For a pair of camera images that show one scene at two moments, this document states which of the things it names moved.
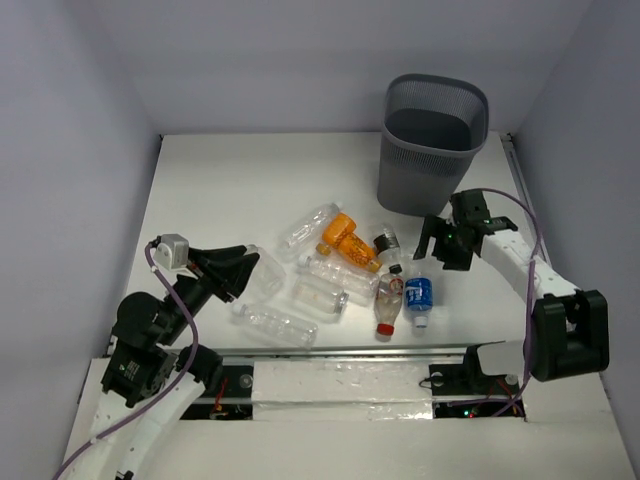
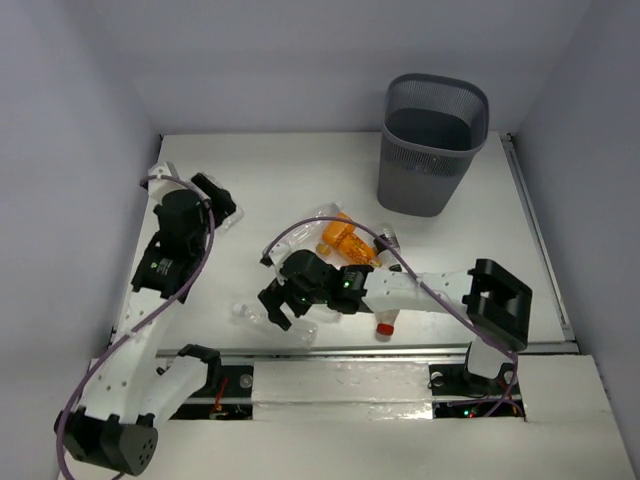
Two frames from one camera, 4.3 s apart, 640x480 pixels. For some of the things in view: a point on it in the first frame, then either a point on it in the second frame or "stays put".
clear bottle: (279, 328) stays put
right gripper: (431, 227) to (272, 302)
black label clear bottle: (387, 247) stays put
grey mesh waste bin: (433, 127) stays put
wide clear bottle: (268, 278) to (238, 213)
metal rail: (354, 351) stays put
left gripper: (211, 275) to (213, 195)
